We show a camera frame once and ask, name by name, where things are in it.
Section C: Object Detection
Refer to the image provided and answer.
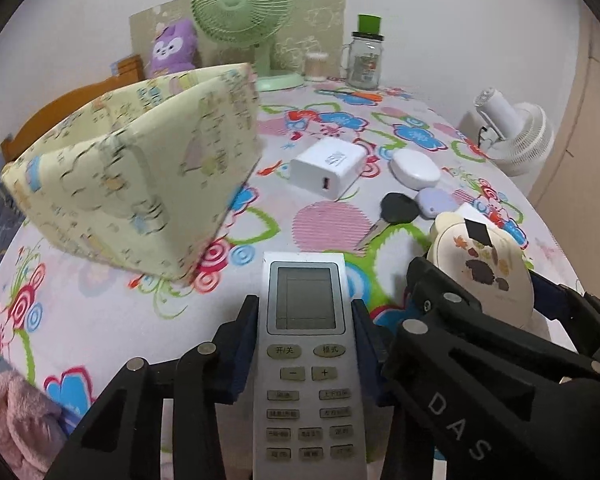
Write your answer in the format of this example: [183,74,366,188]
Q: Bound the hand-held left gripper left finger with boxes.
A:
[45,294,260,480]

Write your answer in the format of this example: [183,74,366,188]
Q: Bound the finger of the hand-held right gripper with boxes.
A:
[382,258,600,480]
[529,270,600,384]

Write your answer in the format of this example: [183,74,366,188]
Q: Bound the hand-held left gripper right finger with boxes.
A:
[352,298,402,409]

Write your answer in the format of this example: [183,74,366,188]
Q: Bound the grey remote control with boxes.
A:
[252,252,369,480]

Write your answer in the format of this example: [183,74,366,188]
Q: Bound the round beige compact mirror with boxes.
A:
[426,211,535,329]

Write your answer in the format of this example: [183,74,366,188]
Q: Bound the black car key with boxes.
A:
[355,192,422,251]

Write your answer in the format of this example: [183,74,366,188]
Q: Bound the white power adapter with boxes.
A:
[290,138,365,201]

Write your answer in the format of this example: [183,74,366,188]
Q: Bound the yellow printed fabric basket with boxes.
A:
[0,63,262,284]

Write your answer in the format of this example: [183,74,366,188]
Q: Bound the lilac earbud case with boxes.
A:
[413,187,461,221]

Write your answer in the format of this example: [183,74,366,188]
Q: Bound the white desk fan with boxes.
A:
[455,87,556,177]

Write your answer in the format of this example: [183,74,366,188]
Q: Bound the beige wardrobe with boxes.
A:
[529,4,600,212]

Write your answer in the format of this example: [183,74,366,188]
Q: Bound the white earbud case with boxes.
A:
[390,152,442,191]

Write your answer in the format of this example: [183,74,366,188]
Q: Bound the pink fluffy cloth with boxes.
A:
[0,370,67,480]

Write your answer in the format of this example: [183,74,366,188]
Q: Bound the glass jar mug green lid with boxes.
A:
[340,13,386,89]

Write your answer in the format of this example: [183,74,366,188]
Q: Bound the cotton swab box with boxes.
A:
[303,52,330,81]

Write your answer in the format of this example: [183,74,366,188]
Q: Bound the wooden bed headboard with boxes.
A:
[0,53,146,162]

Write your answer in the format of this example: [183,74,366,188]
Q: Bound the purple plush toy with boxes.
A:
[147,17,201,79]

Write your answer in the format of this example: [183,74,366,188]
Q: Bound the beige printed board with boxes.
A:
[129,0,348,81]

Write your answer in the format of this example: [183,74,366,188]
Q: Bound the green desk fan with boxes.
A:
[189,0,306,92]

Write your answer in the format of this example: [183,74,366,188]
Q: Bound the orange handled scissors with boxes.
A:
[330,88,384,106]

